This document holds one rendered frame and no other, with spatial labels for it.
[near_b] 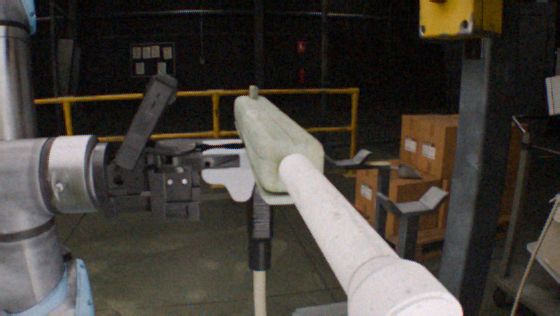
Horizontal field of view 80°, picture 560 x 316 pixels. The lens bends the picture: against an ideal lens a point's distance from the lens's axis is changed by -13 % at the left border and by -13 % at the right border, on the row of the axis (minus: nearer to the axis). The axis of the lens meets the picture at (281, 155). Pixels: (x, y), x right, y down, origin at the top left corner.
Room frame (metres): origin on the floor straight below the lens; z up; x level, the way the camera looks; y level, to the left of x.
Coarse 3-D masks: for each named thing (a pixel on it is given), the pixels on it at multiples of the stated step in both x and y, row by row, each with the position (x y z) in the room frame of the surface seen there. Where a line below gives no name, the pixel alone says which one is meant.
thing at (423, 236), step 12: (504, 216) 2.55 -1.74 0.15; (372, 228) 2.51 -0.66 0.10; (432, 228) 2.39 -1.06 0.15; (444, 228) 2.38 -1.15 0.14; (504, 228) 2.55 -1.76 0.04; (396, 240) 2.24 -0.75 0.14; (420, 240) 2.21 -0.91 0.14; (432, 240) 2.22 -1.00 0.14; (396, 252) 2.23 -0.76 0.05; (420, 252) 2.19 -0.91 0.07; (432, 252) 2.26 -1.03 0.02
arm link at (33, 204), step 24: (0, 144) 0.37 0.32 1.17; (24, 144) 0.37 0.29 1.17; (48, 144) 0.38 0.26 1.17; (0, 168) 0.35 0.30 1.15; (24, 168) 0.35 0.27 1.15; (0, 192) 0.34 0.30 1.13; (24, 192) 0.35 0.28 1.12; (48, 192) 0.35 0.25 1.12; (0, 216) 0.34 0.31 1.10; (24, 216) 0.35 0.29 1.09; (48, 216) 0.38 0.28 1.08
